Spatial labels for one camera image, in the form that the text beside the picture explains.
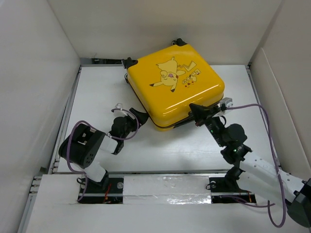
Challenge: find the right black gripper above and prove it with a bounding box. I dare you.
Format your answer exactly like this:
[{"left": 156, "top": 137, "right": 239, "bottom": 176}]
[{"left": 188, "top": 103, "right": 225, "bottom": 147}]

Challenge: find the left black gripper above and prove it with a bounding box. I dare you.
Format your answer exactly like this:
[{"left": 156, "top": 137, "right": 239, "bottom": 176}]
[{"left": 121, "top": 108, "right": 149, "bottom": 141}]

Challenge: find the yellow Pikachu suitcase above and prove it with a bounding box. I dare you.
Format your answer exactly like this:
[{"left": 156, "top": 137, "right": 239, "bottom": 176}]
[{"left": 121, "top": 38, "right": 225, "bottom": 131}]

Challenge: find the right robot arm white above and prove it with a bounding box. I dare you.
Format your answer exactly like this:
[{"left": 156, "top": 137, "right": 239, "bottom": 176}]
[{"left": 190, "top": 103, "right": 311, "bottom": 228}]

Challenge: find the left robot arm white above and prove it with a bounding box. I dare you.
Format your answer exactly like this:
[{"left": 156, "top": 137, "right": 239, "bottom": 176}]
[{"left": 58, "top": 105, "right": 149, "bottom": 193}]

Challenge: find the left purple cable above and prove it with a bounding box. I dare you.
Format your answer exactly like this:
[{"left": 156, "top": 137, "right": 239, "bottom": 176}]
[{"left": 67, "top": 108, "right": 139, "bottom": 202}]

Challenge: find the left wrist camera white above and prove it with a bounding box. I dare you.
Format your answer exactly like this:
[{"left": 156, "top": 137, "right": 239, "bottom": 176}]
[{"left": 111, "top": 103, "right": 127, "bottom": 117}]

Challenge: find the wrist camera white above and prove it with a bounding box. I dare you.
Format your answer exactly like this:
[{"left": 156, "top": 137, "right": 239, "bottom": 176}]
[
  {"left": 111, "top": 103, "right": 127, "bottom": 117},
  {"left": 218, "top": 97, "right": 233, "bottom": 116}
]

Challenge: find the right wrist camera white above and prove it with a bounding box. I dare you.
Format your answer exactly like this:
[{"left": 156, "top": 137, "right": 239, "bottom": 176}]
[{"left": 218, "top": 97, "right": 233, "bottom": 116}]

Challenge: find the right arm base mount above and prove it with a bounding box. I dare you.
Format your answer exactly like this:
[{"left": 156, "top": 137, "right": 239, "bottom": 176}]
[{"left": 206, "top": 177, "right": 257, "bottom": 204}]

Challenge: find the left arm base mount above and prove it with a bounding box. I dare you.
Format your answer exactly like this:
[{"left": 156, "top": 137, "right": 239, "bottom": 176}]
[{"left": 77, "top": 177, "right": 124, "bottom": 204}]

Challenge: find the aluminium front rail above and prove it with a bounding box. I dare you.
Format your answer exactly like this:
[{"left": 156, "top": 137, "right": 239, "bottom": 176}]
[{"left": 31, "top": 173, "right": 223, "bottom": 202}]

